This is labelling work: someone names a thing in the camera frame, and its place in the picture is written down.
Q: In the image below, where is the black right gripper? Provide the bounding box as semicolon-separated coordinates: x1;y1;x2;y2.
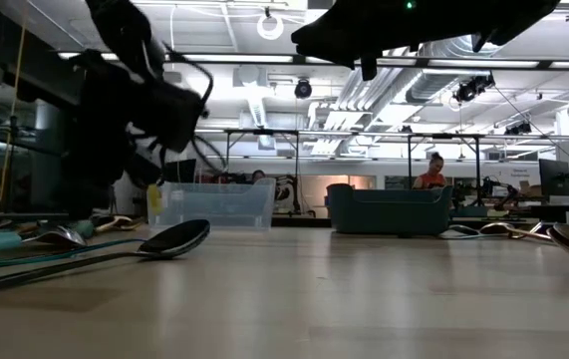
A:
291;0;480;82

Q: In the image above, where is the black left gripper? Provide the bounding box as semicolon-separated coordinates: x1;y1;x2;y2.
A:
63;49;210;224

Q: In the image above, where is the iridescent spoon blue handle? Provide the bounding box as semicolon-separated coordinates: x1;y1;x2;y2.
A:
0;237;148;270

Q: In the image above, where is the silver spoon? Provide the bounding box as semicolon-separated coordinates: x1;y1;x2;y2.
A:
479;221;555;244

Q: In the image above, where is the gold spoon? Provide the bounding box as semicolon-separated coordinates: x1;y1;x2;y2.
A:
92;213;146;233

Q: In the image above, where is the black ceiling spotlight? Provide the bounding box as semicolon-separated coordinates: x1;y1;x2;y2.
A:
293;78;314;100
504;121;533;137
452;73;495;105

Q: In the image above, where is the overhead beam with light strips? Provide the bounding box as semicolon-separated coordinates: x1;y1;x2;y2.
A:
57;49;569;71

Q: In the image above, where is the black computer monitor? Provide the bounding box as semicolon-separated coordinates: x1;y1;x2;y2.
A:
538;159;569;197
163;158;198;184

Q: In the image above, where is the clear plastic bin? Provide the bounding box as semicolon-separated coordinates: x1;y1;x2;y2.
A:
146;178;277;232

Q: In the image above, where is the teal plastic bin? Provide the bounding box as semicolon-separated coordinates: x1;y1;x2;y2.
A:
327;182;454;236

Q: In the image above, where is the white cable ring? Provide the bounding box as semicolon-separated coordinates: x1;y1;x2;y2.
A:
256;13;286;42

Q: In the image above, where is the black frame table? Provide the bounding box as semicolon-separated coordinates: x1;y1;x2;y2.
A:
373;132;484;206
193;127;301;216

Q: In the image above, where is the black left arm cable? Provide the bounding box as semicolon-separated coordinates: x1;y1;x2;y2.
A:
163;47;228;176

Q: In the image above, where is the black aluminium table frame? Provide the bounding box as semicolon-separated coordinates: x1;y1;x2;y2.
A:
0;202;569;229

